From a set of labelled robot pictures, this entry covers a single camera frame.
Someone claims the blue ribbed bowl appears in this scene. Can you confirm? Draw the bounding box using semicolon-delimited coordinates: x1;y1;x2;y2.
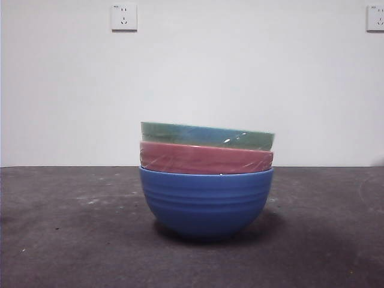
138;166;275;241

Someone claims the white wall socket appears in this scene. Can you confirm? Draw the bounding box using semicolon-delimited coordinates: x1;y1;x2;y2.
111;4;138;32
366;5;384;32

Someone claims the green ribbed bowl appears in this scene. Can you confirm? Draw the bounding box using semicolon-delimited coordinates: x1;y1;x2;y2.
140;121;276;152

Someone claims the red ribbed bowl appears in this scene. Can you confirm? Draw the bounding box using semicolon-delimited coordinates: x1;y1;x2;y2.
139;140;274;176

